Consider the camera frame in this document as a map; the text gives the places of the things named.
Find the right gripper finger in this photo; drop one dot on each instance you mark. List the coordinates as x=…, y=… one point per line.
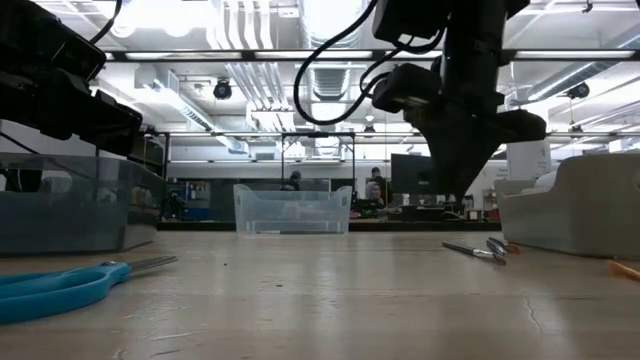
x=460, y=155

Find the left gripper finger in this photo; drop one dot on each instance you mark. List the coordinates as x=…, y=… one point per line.
x=100, y=122

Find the black paint brush orange end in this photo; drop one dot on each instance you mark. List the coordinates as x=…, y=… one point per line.
x=502, y=245

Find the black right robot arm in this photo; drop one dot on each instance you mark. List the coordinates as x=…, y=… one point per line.
x=475, y=30

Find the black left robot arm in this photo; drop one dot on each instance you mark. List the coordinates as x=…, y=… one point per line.
x=25, y=30

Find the black monitor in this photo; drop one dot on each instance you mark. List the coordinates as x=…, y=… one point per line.
x=410, y=172

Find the person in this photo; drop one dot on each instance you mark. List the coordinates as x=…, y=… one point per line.
x=292, y=181
x=376, y=172
x=375, y=197

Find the dark smoky plastic bin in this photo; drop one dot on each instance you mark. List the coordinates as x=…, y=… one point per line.
x=75, y=210

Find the black ceiling fixture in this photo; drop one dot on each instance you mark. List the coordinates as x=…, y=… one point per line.
x=222, y=90
x=578, y=90

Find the blue cabinet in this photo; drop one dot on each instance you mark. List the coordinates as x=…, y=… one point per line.
x=192, y=202

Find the light grey plastic bin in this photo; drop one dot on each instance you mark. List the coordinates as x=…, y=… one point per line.
x=575, y=220

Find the clear plastic bin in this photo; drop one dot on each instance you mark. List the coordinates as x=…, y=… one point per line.
x=292, y=212

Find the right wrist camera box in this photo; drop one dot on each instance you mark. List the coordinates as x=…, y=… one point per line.
x=405, y=87

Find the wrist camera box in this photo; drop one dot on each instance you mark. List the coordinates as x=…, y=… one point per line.
x=80, y=57
x=405, y=87

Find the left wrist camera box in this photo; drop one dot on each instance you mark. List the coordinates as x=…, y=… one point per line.
x=80, y=57

